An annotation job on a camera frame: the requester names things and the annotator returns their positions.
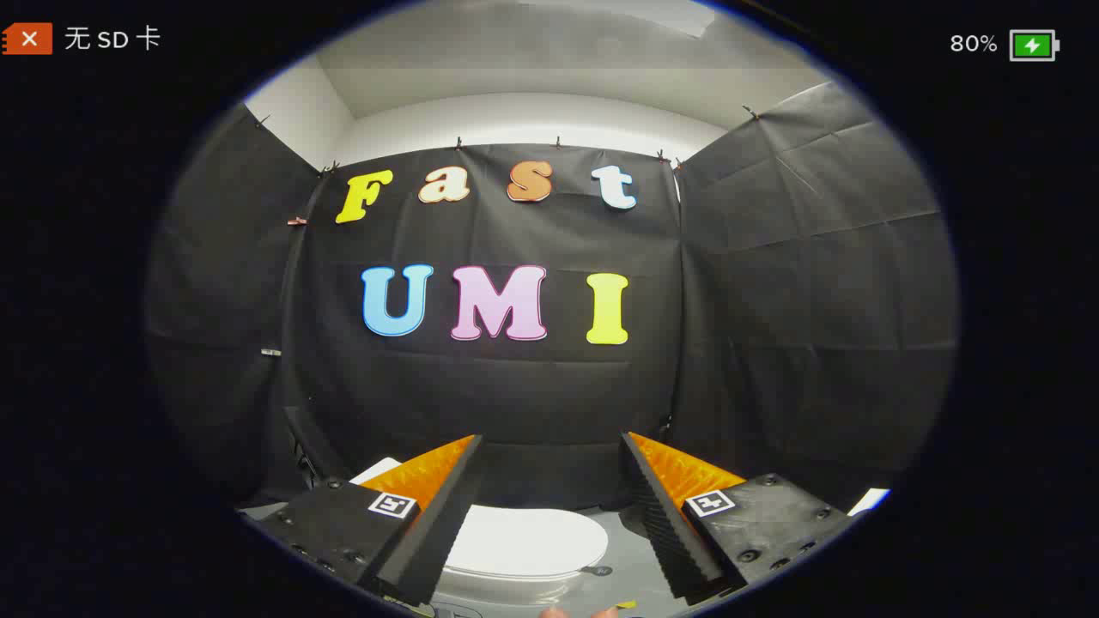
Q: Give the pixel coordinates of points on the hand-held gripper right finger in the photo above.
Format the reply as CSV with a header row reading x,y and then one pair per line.
x,y
661,524

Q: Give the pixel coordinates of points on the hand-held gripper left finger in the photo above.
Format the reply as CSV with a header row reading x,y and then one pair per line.
x,y
446,515

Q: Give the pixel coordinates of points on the white toilet lid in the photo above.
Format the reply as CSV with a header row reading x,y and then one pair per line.
x,y
532,541

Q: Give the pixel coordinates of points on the white toilet with tank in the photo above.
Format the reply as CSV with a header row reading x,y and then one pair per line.
x,y
515,590

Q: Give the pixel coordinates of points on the black backdrop cloth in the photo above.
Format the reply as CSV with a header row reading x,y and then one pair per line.
x,y
532,395

